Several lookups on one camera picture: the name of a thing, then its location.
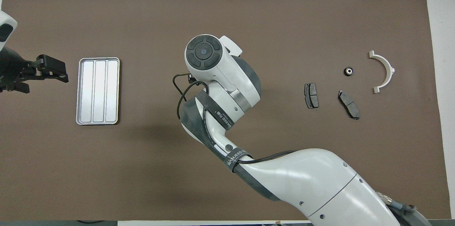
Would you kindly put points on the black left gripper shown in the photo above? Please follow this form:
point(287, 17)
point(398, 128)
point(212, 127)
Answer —
point(14, 69)

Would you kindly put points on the brown table mat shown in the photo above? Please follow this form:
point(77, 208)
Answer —
point(142, 23)

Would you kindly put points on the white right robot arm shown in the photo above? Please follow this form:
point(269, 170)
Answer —
point(302, 179)

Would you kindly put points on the large black bearing gear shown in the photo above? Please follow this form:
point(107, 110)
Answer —
point(349, 71)

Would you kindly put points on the long grey brake pad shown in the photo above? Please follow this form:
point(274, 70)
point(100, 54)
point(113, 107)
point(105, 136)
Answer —
point(349, 105)

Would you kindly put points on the short grey brake pad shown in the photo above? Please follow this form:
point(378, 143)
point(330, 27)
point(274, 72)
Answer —
point(311, 95)

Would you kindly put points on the silver metal tray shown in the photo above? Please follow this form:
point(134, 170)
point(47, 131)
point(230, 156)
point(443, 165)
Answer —
point(97, 91)

